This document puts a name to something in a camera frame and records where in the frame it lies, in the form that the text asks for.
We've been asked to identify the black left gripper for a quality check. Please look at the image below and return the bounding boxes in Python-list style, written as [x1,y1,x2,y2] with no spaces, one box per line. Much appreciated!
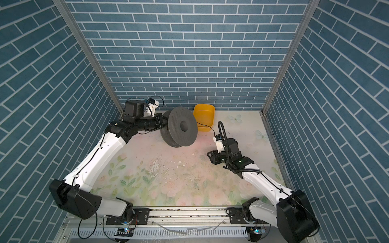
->
[134,112,171,132]

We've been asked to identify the grey perforated cable spool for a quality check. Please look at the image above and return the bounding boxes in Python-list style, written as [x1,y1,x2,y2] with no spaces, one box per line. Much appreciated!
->
[160,107,198,148]

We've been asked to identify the black thin cable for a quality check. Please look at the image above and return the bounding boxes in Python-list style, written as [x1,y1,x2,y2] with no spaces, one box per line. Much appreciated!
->
[197,121,216,138]

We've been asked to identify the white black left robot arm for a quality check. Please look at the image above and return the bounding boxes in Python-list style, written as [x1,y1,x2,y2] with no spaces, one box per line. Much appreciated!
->
[49,113,168,224]

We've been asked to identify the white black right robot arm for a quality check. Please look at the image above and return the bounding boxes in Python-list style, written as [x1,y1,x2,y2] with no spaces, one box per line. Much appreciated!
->
[207,135,320,243]

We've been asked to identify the yellow plastic bin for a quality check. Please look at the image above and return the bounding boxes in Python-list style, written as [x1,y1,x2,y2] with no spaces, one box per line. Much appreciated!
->
[193,104,215,132]

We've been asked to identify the right green circuit board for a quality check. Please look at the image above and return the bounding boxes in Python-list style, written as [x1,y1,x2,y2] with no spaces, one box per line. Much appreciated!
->
[246,227,267,243]

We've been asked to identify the green circuit board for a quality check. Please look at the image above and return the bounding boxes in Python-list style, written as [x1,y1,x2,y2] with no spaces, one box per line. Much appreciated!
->
[114,228,135,239]
[246,227,267,243]

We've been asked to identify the left green circuit board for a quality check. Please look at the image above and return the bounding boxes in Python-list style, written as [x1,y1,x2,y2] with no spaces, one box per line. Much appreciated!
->
[114,228,135,239]

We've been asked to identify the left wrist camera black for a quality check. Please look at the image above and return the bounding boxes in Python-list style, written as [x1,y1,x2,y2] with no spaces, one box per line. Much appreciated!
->
[123,98,159,123]

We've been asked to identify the black corrugated cable conduit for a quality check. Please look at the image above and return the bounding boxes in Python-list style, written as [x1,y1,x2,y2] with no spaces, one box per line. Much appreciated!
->
[217,120,262,174]

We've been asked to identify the aluminium corner post left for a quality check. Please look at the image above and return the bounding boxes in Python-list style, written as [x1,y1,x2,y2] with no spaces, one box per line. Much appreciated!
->
[53,0,124,114]

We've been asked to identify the aluminium corner post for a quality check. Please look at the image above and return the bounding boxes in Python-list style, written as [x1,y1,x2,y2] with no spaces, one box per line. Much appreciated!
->
[262,0,320,114]
[53,0,124,114]

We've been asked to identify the aluminium corner post right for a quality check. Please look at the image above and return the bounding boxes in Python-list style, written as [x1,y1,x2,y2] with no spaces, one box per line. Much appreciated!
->
[262,0,320,114]

